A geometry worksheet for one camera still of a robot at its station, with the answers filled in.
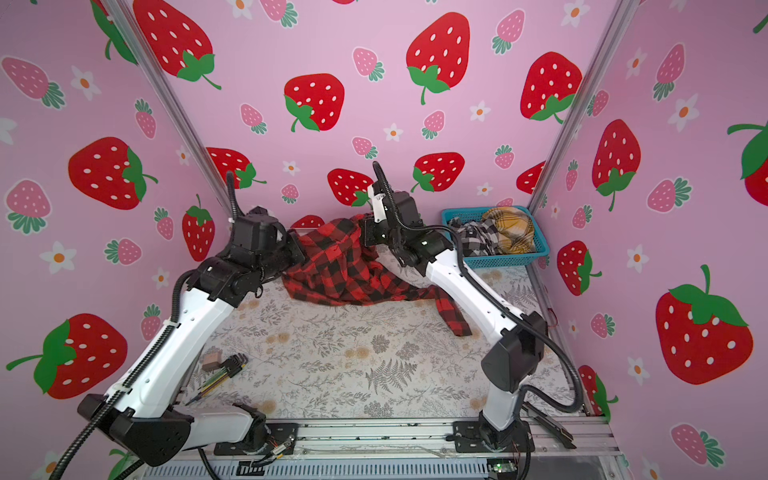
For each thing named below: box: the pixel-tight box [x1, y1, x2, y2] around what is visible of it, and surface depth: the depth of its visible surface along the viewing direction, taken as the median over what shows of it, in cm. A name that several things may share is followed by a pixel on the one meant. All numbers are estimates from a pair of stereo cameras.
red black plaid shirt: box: [282, 215, 473, 337], surface depth 88 cm
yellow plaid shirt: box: [482, 207, 536, 254], surface depth 110 cm
